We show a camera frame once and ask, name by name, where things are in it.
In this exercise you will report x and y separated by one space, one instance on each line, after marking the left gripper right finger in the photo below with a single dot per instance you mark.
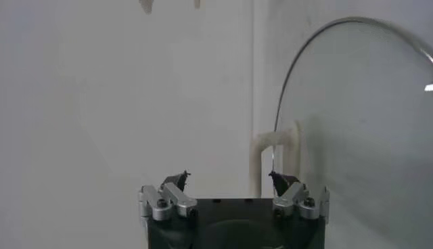
291 198

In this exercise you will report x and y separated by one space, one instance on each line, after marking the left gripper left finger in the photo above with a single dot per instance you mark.
177 199

